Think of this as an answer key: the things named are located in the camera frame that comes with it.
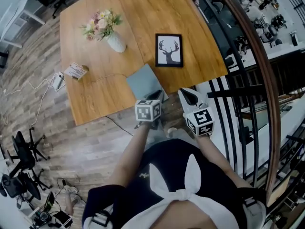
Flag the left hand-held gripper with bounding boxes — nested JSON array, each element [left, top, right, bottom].
[[134, 90, 166, 130]]

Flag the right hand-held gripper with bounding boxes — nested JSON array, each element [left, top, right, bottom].
[[178, 87, 216, 137]]

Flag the person's right forearm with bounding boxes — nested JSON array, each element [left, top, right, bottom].
[[195, 135, 253, 189]]

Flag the person's left forearm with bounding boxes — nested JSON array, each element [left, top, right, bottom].
[[106, 122, 153, 189]]

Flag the open laptop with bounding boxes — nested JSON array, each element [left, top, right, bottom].
[[43, 191, 56, 212]]

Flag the person's shoe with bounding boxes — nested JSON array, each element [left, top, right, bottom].
[[166, 127, 179, 138]]

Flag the black framed deer picture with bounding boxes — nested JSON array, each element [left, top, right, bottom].
[[155, 33, 184, 68]]

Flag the black metal railing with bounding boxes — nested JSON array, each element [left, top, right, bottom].
[[181, 0, 305, 229]]

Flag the white textured vase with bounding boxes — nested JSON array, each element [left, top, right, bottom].
[[104, 31, 127, 53]]

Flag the brown wooden handrail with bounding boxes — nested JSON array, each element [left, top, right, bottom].
[[211, 0, 282, 208]]

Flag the small printed cardboard box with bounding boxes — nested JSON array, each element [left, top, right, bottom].
[[63, 62, 90, 81]]

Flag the person's dark and white clothing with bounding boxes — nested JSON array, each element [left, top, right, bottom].
[[81, 138, 267, 229]]

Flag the pink and white flower bouquet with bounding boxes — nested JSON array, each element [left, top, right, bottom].
[[80, 8, 124, 42]]

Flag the white power strip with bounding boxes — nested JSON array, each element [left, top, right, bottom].
[[52, 72, 66, 92]]

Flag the black office chair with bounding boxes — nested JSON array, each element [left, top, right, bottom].
[[9, 127, 51, 169], [0, 168, 52, 205]]

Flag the black bag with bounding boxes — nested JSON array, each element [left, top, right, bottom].
[[52, 209, 74, 229]]

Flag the white desk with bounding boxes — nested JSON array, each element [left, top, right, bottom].
[[0, 0, 46, 49]]

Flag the electronic device box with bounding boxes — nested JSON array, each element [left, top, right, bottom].
[[30, 207, 52, 229]]

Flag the black cable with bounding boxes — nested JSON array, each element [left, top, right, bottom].
[[104, 115, 134, 137]]

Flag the white cable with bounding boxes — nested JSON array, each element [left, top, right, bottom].
[[0, 73, 60, 126]]

